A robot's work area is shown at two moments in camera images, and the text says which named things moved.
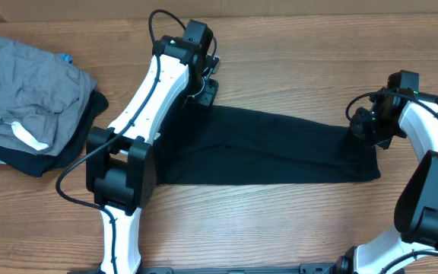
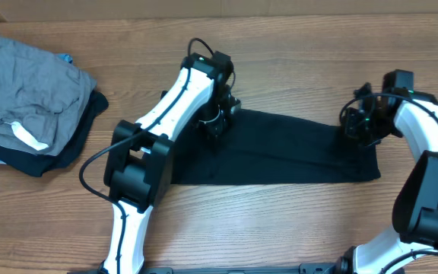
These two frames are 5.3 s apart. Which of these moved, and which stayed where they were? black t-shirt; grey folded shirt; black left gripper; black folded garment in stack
Moved: black left gripper
Stayed: grey folded shirt; black t-shirt; black folded garment in stack
